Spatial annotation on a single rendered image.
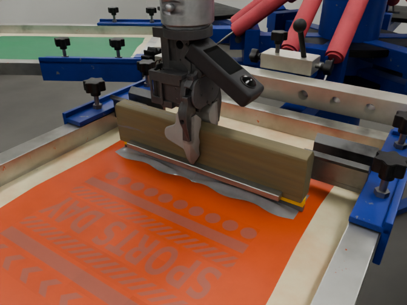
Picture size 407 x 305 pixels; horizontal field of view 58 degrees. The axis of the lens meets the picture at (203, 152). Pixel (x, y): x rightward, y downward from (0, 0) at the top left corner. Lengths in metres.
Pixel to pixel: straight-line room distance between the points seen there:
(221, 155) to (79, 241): 0.24
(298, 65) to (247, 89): 0.38
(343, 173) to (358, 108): 0.25
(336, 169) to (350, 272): 0.19
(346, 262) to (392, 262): 1.54
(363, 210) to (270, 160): 0.14
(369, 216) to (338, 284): 0.12
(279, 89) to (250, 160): 0.33
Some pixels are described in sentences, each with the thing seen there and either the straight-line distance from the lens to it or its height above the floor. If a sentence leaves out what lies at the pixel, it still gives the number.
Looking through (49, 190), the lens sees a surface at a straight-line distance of 0.65.
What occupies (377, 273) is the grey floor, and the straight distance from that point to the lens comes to 1.92.
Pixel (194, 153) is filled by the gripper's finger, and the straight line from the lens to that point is 0.58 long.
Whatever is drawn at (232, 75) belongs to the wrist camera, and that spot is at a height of 1.15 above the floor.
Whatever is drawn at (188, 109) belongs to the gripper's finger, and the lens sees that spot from 0.54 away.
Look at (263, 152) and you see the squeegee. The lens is 0.53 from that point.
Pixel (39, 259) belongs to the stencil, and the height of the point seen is 0.95.
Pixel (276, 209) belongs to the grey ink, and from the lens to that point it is 0.57.
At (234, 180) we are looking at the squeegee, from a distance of 0.57.
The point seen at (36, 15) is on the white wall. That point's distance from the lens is 4.98.
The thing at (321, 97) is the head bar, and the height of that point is 1.02.
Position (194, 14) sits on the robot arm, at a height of 1.22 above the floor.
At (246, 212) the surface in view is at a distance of 0.56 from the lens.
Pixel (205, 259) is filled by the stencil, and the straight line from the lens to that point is 0.49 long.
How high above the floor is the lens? 1.31
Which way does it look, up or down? 30 degrees down
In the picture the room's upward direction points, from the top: straight up
